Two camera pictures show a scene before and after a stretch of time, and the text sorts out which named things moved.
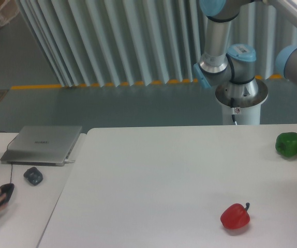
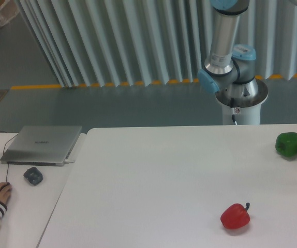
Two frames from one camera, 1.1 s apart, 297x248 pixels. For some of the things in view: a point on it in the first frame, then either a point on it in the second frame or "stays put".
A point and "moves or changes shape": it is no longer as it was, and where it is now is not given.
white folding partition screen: (124, 42) stays put
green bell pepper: (288, 144) stays put
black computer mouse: (8, 189) moves or changes shape
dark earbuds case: (34, 176) stays put
